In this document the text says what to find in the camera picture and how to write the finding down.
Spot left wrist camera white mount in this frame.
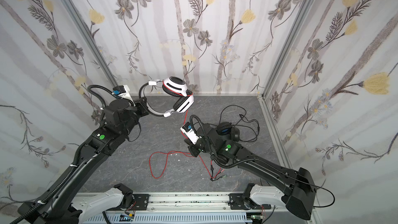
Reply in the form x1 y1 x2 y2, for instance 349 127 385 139
113 85 132 100

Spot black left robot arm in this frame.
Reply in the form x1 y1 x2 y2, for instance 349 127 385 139
13 85 149 224

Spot white vented cable duct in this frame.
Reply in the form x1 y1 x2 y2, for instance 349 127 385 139
85 213 252 224

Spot white black headphones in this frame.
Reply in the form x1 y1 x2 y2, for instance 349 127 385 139
138 76 195 118

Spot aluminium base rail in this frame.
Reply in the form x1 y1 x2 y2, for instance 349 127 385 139
71 191 315 216

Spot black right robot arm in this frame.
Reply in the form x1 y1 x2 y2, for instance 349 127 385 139
180 115 321 221

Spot black headphone cable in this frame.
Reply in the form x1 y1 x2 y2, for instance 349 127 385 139
217 105 261 144

